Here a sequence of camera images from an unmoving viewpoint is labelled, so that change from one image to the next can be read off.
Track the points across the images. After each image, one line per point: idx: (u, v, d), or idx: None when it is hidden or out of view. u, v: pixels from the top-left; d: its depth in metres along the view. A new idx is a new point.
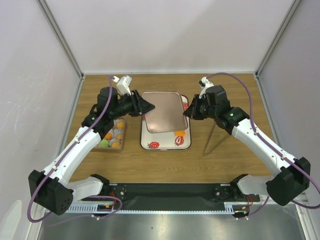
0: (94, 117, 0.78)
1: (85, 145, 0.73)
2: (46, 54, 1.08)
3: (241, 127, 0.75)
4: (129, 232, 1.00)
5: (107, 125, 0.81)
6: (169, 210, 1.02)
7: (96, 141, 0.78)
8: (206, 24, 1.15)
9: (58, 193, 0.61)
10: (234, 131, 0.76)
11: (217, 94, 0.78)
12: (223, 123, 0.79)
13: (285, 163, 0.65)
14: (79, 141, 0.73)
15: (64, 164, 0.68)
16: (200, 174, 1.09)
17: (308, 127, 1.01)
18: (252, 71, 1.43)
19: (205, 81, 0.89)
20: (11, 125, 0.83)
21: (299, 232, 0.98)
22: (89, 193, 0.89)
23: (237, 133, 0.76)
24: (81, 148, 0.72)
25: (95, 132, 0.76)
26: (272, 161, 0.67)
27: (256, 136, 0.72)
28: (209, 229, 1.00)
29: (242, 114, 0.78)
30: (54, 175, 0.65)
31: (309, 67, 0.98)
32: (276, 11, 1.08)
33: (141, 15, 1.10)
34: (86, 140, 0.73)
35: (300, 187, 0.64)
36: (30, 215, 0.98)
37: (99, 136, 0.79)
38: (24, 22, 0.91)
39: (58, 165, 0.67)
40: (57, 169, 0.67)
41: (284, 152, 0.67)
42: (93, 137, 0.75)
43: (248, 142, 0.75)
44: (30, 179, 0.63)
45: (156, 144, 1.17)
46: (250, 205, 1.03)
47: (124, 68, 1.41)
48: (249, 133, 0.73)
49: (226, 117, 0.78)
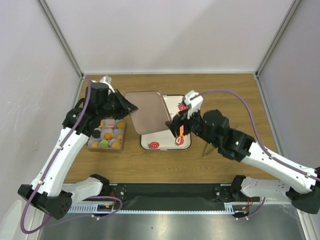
0: (75, 115, 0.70)
1: (69, 150, 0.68)
2: (46, 54, 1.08)
3: (253, 155, 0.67)
4: (128, 232, 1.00)
5: (93, 120, 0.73)
6: (169, 210, 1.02)
7: (83, 141, 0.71)
8: (206, 24, 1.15)
9: (49, 208, 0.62)
10: (246, 159, 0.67)
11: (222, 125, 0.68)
12: (231, 155, 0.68)
13: (311, 181, 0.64)
14: (62, 147, 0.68)
15: (51, 175, 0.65)
16: (200, 175, 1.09)
17: (308, 127, 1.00)
18: (252, 71, 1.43)
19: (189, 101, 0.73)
20: (10, 125, 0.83)
21: (299, 232, 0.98)
22: (88, 195, 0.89)
23: (250, 161, 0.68)
24: (66, 154, 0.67)
25: (78, 134, 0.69)
26: (299, 182, 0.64)
27: (273, 160, 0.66)
28: (209, 230, 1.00)
29: (246, 137, 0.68)
30: (42, 189, 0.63)
31: (309, 66, 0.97)
32: (276, 10, 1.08)
33: (140, 15, 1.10)
34: (70, 145, 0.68)
35: None
36: (26, 227, 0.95)
37: (85, 134, 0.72)
38: (24, 22, 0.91)
39: (44, 178, 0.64)
40: (43, 183, 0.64)
41: (304, 169, 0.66)
42: (76, 140, 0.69)
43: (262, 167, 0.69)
44: (20, 194, 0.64)
45: (156, 144, 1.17)
46: (250, 205, 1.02)
47: (124, 68, 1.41)
48: (264, 159, 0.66)
49: (233, 147, 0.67)
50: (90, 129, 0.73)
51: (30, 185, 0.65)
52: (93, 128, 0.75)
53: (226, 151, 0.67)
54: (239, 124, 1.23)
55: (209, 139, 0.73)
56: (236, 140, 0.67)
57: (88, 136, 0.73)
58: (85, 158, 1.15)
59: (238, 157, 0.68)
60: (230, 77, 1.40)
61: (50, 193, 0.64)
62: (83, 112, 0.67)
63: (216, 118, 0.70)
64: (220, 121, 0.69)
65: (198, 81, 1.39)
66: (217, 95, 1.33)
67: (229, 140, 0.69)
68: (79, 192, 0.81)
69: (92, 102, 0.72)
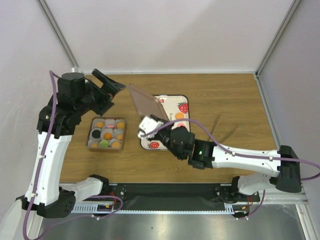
0: (48, 116, 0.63)
1: (53, 156, 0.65)
2: (46, 54, 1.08)
3: (217, 158, 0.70)
4: (128, 232, 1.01)
5: (70, 117, 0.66)
6: (168, 210, 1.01)
7: (67, 140, 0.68)
8: (206, 24, 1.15)
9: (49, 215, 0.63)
10: (214, 164, 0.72)
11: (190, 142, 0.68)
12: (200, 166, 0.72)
13: (276, 163, 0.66)
14: (44, 155, 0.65)
15: (42, 186, 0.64)
16: (201, 174, 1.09)
17: (308, 127, 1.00)
18: (252, 71, 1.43)
19: (143, 127, 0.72)
20: (10, 124, 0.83)
21: (299, 232, 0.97)
22: (88, 194, 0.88)
23: (218, 164, 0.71)
24: (51, 161, 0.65)
25: (57, 138, 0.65)
26: (266, 168, 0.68)
27: (236, 157, 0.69)
28: (209, 230, 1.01)
29: (208, 144, 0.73)
30: (38, 200, 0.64)
31: (309, 66, 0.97)
32: (275, 10, 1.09)
33: (140, 15, 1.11)
34: (52, 151, 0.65)
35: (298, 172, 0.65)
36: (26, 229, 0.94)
37: (65, 134, 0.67)
38: (24, 21, 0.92)
39: (36, 190, 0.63)
40: (37, 194, 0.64)
41: (267, 153, 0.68)
42: (57, 145, 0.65)
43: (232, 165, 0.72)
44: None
45: (156, 144, 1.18)
46: (250, 205, 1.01)
47: (124, 68, 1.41)
48: (228, 158, 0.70)
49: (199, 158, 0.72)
50: (69, 127, 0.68)
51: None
52: (73, 125, 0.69)
53: (196, 162, 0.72)
54: (239, 124, 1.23)
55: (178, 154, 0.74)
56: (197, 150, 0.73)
57: (70, 135, 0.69)
58: (85, 158, 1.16)
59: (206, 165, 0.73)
60: (230, 77, 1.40)
61: (47, 202, 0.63)
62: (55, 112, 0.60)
63: (181, 133, 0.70)
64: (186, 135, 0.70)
65: (198, 81, 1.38)
66: (217, 95, 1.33)
67: (194, 150, 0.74)
68: (80, 191, 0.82)
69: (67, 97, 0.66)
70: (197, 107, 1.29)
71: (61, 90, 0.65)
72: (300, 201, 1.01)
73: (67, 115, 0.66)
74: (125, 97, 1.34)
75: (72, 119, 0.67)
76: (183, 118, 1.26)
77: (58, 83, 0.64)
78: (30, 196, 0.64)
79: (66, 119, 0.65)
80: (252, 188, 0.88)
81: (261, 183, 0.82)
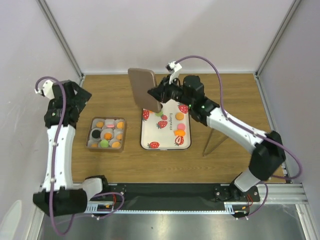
0: (54, 112, 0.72)
1: (65, 142, 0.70)
2: (46, 54, 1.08)
3: (213, 115, 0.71)
4: (129, 232, 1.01)
5: (73, 111, 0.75)
6: (169, 210, 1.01)
7: (73, 133, 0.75)
8: (206, 24, 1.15)
9: (72, 202, 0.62)
10: (208, 120, 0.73)
11: (196, 90, 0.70)
12: (196, 117, 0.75)
13: (258, 140, 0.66)
14: (57, 143, 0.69)
15: (60, 170, 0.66)
16: (200, 174, 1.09)
17: (308, 127, 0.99)
18: (252, 71, 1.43)
19: (174, 65, 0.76)
20: (11, 125, 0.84)
21: (299, 232, 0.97)
22: (94, 191, 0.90)
23: (211, 122, 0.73)
24: (64, 148, 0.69)
25: (66, 126, 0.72)
26: (246, 140, 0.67)
27: (228, 121, 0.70)
28: (209, 230, 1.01)
29: (213, 103, 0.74)
30: (57, 186, 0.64)
31: (309, 66, 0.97)
32: (275, 10, 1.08)
33: (140, 14, 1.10)
34: (64, 138, 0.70)
35: (278, 161, 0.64)
36: (26, 229, 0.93)
37: (72, 126, 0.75)
38: (24, 21, 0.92)
39: (54, 175, 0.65)
40: (55, 180, 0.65)
41: (255, 130, 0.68)
42: (67, 132, 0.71)
43: (224, 129, 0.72)
44: (36, 199, 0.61)
45: (156, 144, 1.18)
46: (250, 205, 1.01)
47: (124, 68, 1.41)
48: (221, 119, 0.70)
49: (198, 109, 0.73)
50: (74, 119, 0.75)
51: (42, 189, 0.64)
52: (77, 120, 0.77)
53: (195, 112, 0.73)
54: None
55: (185, 100, 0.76)
56: (199, 102, 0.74)
57: (75, 128, 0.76)
58: (85, 158, 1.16)
59: (202, 120, 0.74)
60: (230, 77, 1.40)
61: (67, 184, 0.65)
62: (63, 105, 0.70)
63: (194, 82, 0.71)
64: (195, 84, 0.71)
65: None
66: (217, 95, 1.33)
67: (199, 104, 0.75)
68: (87, 186, 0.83)
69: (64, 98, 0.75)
70: None
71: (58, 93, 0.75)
72: (300, 200, 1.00)
73: (70, 109, 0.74)
74: (126, 97, 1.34)
75: (76, 112, 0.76)
76: (183, 118, 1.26)
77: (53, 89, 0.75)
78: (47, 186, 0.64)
79: (70, 113, 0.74)
80: (245, 183, 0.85)
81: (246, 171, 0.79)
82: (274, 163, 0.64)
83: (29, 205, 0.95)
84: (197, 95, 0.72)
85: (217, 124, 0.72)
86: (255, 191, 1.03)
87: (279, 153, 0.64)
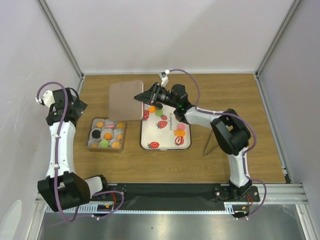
0: (56, 113, 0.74)
1: (67, 135, 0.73)
2: (46, 54, 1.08)
3: (189, 111, 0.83)
4: (128, 232, 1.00)
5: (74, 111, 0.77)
6: (169, 210, 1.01)
7: (74, 128, 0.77)
8: (206, 24, 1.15)
9: (77, 195, 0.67)
10: (186, 116, 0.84)
11: (181, 97, 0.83)
12: (179, 119, 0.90)
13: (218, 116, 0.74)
14: (59, 135, 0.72)
15: (63, 158, 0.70)
16: (200, 174, 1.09)
17: (308, 127, 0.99)
18: (252, 71, 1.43)
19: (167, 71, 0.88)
20: (10, 125, 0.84)
21: (299, 232, 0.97)
22: (94, 190, 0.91)
23: (188, 117, 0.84)
24: (66, 140, 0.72)
25: (68, 122, 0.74)
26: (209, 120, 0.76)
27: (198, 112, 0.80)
28: (209, 230, 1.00)
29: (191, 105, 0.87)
30: (61, 171, 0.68)
31: (309, 66, 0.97)
32: (275, 10, 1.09)
33: (141, 15, 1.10)
34: (65, 131, 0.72)
35: (238, 133, 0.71)
36: (25, 229, 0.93)
37: (73, 124, 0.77)
38: (24, 21, 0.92)
39: (58, 162, 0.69)
40: (59, 166, 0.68)
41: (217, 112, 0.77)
42: (69, 126, 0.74)
43: (198, 121, 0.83)
44: (42, 186, 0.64)
45: (156, 144, 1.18)
46: (250, 205, 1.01)
47: (124, 68, 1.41)
48: (194, 112, 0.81)
49: (180, 112, 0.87)
50: (75, 119, 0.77)
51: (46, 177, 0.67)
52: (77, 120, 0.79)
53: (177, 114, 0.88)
54: None
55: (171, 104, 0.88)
56: (183, 107, 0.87)
57: (75, 127, 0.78)
58: (85, 158, 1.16)
59: (184, 121, 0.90)
60: (230, 77, 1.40)
61: (70, 169, 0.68)
62: (66, 102, 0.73)
63: (181, 90, 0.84)
64: (181, 93, 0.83)
65: (199, 81, 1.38)
66: (217, 95, 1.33)
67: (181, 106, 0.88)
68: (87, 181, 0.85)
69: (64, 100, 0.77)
70: None
71: (58, 96, 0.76)
72: (300, 200, 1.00)
73: (71, 109, 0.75)
74: None
75: (76, 112, 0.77)
76: None
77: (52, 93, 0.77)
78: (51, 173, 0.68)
79: (71, 112, 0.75)
80: (238, 173, 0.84)
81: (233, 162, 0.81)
82: (233, 138, 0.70)
83: (28, 205, 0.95)
84: (182, 101, 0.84)
85: (192, 117, 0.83)
86: (255, 191, 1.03)
87: (239, 126, 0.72)
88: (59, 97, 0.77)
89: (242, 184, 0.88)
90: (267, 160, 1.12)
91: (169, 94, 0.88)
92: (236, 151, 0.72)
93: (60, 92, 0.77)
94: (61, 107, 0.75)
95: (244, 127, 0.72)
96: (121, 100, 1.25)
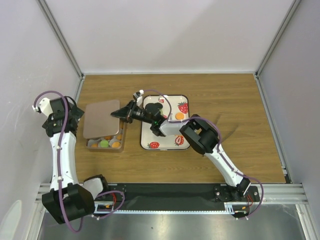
0: (55, 123, 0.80)
1: (68, 146, 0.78)
2: (46, 53, 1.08)
3: (163, 124, 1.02)
4: (129, 232, 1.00)
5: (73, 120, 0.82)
6: (168, 210, 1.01)
7: (75, 139, 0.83)
8: (206, 24, 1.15)
9: (81, 205, 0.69)
10: (161, 129, 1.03)
11: (154, 114, 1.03)
12: (156, 132, 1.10)
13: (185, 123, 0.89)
14: (61, 147, 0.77)
15: (66, 170, 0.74)
16: (200, 174, 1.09)
17: (308, 127, 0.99)
18: (252, 71, 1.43)
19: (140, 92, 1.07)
20: (10, 125, 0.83)
21: (299, 232, 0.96)
22: (96, 193, 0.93)
23: (164, 129, 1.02)
24: (67, 151, 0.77)
25: (68, 132, 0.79)
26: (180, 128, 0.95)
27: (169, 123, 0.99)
28: (209, 230, 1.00)
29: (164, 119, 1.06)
30: (65, 183, 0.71)
31: (310, 66, 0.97)
32: (275, 10, 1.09)
33: (141, 14, 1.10)
34: (66, 142, 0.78)
35: (205, 134, 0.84)
36: (25, 229, 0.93)
37: (73, 134, 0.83)
38: (24, 22, 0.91)
39: (61, 174, 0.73)
40: (63, 178, 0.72)
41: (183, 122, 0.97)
42: (69, 137, 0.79)
43: (171, 131, 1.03)
44: (46, 199, 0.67)
45: (156, 144, 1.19)
46: (250, 205, 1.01)
47: (124, 68, 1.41)
48: (166, 124, 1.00)
49: (156, 126, 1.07)
50: (74, 128, 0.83)
51: (50, 189, 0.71)
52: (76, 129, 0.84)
53: (154, 129, 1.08)
54: (239, 124, 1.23)
55: (146, 120, 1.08)
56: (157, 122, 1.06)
57: (75, 136, 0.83)
58: (85, 158, 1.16)
59: (161, 133, 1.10)
60: (230, 77, 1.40)
61: (73, 181, 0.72)
62: (66, 112, 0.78)
63: (152, 109, 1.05)
64: (154, 111, 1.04)
65: (199, 80, 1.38)
66: (217, 95, 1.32)
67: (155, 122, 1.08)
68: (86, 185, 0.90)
69: (62, 110, 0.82)
70: (197, 107, 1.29)
71: (56, 106, 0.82)
72: (300, 200, 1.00)
73: (70, 118, 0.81)
74: (126, 97, 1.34)
75: (75, 121, 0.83)
76: (183, 118, 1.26)
77: (50, 102, 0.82)
78: (55, 185, 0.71)
79: (71, 122, 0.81)
80: (227, 172, 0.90)
81: (215, 159, 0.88)
82: (203, 139, 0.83)
83: (28, 204, 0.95)
84: (156, 118, 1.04)
85: (166, 129, 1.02)
86: (255, 191, 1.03)
87: (204, 127, 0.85)
88: (57, 107, 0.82)
89: (238, 183, 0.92)
90: (267, 159, 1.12)
91: (143, 111, 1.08)
92: (209, 149, 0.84)
93: (57, 102, 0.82)
94: (60, 117, 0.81)
95: (210, 127, 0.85)
96: (98, 114, 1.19)
